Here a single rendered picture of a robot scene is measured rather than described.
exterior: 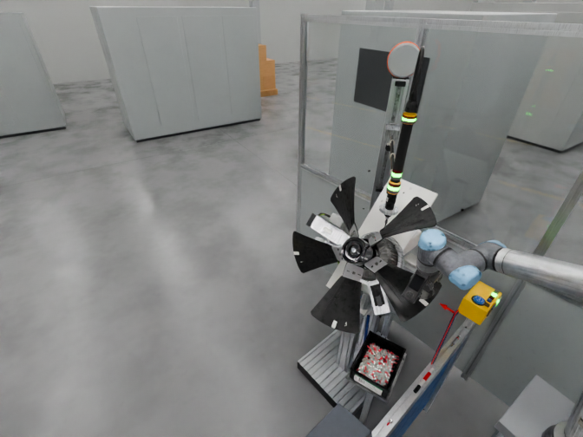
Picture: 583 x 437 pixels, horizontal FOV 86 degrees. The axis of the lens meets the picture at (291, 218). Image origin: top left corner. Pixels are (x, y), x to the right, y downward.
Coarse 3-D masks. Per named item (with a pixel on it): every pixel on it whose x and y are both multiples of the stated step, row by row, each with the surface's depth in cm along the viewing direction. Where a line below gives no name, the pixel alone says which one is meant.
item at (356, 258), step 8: (352, 240) 137; (360, 240) 134; (368, 240) 144; (344, 248) 138; (360, 248) 134; (368, 248) 134; (376, 248) 141; (344, 256) 137; (352, 256) 135; (360, 256) 133; (368, 256) 134; (376, 256) 140; (360, 264) 136
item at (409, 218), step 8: (416, 200) 136; (408, 208) 136; (416, 208) 132; (400, 216) 136; (408, 216) 132; (416, 216) 128; (424, 216) 125; (432, 216) 123; (392, 224) 136; (400, 224) 131; (408, 224) 128; (416, 224) 125; (424, 224) 123; (432, 224) 121; (384, 232) 134; (392, 232) 130; (400, 232) 127
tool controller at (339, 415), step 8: (336, 408) 81; (344, 408) 81; (328, 416) 80; (336, 416) 80; (344, 416) 79; (352, 416) 79; (320, 424) 78; (328, 424) 78; (336, 424) 78; (344, 424) 77; (352, 424) 77; (360, 424) 77; (312, 432) 77; (320, 432) 77; (328, 432) 76; (336, 432) 76; (344, 432) 76; (352, 432) 75; (360, 432) 75; (368, 432) 75
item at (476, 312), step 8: (472, 288) 138; (480, 288) 138; (488, 288) 138; (472, 296) 134; (480, 296) 134; (488, 296) 134; (496, 296) 134; (464, 304) 134; (472, 304) 131; (480, 304) 130; (464, 312) 135; (472, 312) 132; (480, 312) 129; (472, 320) 134; (480, 320) 131
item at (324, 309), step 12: (336, 288) 138; (348, 288) 138; (360, 288) 140; (324, 300) 138; (336, 300) 138; (348, 300) 138; (312, 312) 139; (324, 312) 138; (336, 312) 138; (348, 312) 138; (336, 324) 137; (348, 324) 137
